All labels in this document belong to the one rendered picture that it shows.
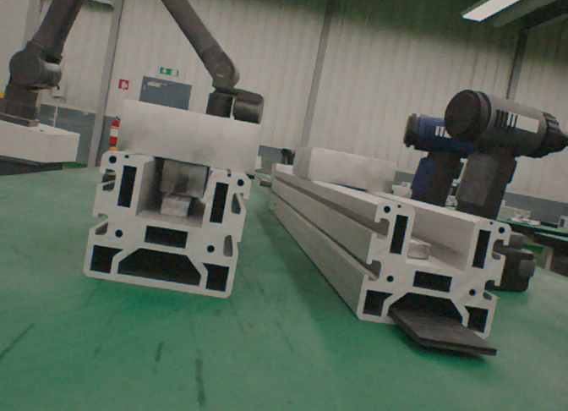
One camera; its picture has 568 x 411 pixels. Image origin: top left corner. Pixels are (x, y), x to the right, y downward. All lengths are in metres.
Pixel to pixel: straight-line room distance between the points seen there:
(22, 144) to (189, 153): 0.99
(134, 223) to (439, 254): 0.24
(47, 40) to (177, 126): 1.03
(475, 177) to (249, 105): 0.73
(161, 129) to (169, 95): 11.85
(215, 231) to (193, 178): 0.09
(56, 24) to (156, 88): 10.91
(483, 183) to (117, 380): 0.53
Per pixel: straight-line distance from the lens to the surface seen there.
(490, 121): 0.68
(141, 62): 12.49
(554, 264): 2.83
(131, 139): 0.47
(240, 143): 0.47
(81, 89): 12.66
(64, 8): 1.48
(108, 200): 0.40
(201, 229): 0.40
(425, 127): 0.95
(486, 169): 0.70
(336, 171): 0.73
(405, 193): 1.13
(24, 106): 1.49
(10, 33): 7.66
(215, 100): 1.33
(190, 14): 1.38
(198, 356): 0.29
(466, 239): 0.44
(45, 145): 1.42
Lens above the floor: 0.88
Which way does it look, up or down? 3 degrees down
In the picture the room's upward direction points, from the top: 11 degrees clockwise
